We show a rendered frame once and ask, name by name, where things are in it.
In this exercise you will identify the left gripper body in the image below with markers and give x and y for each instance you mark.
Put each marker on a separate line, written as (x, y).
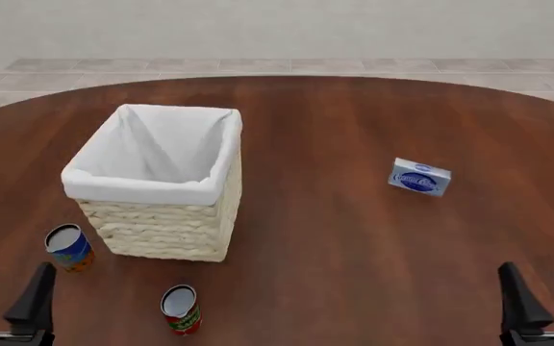
(12, 337)

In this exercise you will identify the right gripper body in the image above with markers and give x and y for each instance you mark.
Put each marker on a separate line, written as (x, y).
(541, 337)

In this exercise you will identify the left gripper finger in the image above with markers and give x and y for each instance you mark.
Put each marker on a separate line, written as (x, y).
(34, 299)

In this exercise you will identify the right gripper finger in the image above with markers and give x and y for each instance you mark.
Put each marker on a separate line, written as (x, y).
(522, 302)

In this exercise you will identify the red and green tomato tin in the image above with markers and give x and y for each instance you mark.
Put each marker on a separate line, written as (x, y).
(183, 315)

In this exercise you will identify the woven basket with white liner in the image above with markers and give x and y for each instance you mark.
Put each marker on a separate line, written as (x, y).
(161, 216)

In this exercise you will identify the blue and orange tin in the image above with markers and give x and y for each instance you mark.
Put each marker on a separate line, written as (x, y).
(72, 252)

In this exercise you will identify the blue and silver printed box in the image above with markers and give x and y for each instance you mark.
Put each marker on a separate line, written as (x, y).
(420, 178)

